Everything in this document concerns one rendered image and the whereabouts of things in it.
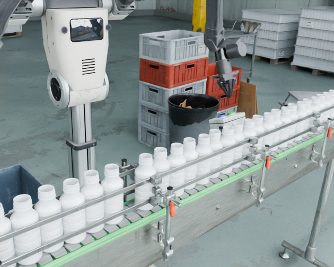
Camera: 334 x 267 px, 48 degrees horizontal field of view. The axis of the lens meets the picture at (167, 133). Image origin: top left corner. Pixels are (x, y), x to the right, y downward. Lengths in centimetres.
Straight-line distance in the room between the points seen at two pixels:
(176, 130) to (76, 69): 182
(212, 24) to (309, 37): 629
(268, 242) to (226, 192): 143
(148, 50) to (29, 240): 284
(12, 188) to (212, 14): 99
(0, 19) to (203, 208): 82
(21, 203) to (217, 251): 185
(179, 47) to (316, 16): 452
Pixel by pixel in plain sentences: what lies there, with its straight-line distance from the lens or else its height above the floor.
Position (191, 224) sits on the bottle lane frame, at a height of 89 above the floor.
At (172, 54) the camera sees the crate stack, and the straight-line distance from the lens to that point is 342.
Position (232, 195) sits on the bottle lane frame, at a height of 92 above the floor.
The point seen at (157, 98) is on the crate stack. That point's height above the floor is 54.
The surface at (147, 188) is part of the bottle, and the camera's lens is 107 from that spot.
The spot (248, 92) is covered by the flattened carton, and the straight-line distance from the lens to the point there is 456.
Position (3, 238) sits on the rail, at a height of 111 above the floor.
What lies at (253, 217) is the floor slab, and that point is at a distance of 293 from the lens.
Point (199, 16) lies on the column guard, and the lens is 1120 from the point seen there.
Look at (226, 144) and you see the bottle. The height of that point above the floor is 112.
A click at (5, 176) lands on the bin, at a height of 92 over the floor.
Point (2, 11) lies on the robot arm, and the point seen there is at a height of 153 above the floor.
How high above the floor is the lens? 163
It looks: 23 degrees down
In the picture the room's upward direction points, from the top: 3 degrees clockwise
